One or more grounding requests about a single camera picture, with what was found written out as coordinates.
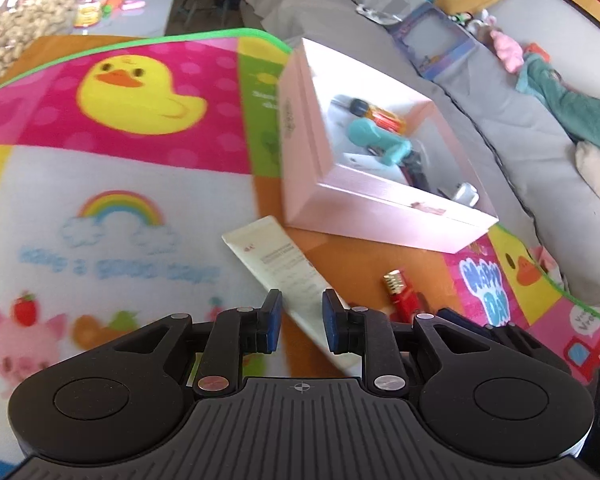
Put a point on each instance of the red lighter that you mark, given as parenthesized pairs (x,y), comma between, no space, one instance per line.
(405,300)

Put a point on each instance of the cream printed tube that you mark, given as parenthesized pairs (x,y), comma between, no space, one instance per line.
(285,270)

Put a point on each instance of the grey sofa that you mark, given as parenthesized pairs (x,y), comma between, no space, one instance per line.
(505,125)

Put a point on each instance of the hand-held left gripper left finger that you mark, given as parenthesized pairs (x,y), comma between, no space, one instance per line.
(271,322)

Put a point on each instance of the purple window gift box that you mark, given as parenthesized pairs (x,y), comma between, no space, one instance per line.
(425,40)

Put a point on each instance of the small pink stick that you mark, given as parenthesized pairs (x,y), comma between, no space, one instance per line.
(132,5)

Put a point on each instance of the pink cardboard box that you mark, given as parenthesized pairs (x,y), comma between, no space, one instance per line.
(380,215)

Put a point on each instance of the teal cloth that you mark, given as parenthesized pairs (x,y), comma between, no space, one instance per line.
(565,105)

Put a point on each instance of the pink plush toy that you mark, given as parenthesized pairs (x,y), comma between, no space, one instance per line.
(507,50)

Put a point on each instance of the white rabbit plush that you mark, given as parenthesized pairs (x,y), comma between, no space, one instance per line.
(477,22)

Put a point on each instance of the small orange bottle black cap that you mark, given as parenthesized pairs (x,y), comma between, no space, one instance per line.
(385,119)

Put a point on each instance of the teal black gadget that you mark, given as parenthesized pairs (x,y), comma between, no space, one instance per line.
(375,135)

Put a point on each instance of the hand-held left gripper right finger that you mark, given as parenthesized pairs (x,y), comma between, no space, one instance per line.
(332,325)

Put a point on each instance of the glass jar of nuts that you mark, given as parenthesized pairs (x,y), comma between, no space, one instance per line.
(20,20)

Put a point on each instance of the orange carrot toy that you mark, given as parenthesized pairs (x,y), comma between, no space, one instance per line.
(114,2)

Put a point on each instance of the colourful cartoon play mat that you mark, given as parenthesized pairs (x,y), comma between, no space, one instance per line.
(130,170)

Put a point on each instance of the orange plush toy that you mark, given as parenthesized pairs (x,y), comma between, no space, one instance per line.
(536,50)

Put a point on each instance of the white crumpled wrapper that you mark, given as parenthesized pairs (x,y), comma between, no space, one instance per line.
(380,14)

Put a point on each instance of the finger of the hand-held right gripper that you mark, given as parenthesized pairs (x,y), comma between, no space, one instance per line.
(462,319)

